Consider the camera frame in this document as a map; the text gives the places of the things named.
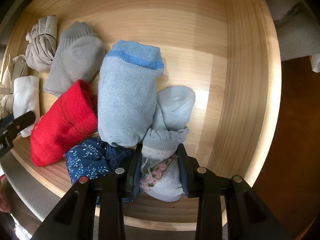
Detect light blue rolled socks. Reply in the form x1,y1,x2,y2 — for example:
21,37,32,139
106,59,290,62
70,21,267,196
98,40,164,147

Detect red knitted garment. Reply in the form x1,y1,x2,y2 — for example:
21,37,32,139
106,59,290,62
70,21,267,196
30,80,98,167

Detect navy floral underwear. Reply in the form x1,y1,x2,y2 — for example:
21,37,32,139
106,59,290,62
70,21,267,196
65,138,134,184

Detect beige bundled bra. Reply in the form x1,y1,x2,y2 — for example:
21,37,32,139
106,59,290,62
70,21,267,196
1,55,29,118

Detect wooden drawer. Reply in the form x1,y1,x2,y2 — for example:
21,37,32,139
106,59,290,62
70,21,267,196
0,0,283,231

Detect grey tied cloth bundle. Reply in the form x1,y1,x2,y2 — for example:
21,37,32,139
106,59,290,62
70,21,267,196
25,15,58,73

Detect grey rolled socks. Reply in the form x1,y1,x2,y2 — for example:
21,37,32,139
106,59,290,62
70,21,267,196
43,22,106,98

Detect pale blue floral socks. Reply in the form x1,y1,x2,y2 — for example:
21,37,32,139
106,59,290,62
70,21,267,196
139,86,195,202

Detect white rolled cloth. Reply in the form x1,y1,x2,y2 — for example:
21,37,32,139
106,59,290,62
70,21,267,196
13,75,41,138

